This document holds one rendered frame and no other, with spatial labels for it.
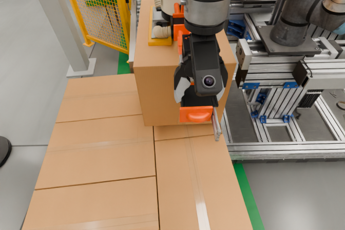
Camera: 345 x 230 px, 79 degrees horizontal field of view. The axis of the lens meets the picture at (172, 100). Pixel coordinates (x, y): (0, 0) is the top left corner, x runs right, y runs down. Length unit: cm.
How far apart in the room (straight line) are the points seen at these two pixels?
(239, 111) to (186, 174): 88
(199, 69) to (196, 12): 9
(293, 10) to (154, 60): 59
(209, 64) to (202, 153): 85
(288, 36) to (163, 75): 57
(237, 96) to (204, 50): 157
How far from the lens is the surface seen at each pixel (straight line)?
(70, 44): 246
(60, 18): 233
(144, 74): 84
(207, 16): 36
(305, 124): 195
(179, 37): 70
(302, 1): 101
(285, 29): 107
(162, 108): 99
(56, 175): 128
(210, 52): 38
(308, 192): 191
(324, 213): 191
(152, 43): 91
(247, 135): 171
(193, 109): 47
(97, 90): 155
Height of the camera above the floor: 159
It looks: 49 degrees down
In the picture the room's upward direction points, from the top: 2 degrees counter-clockwise
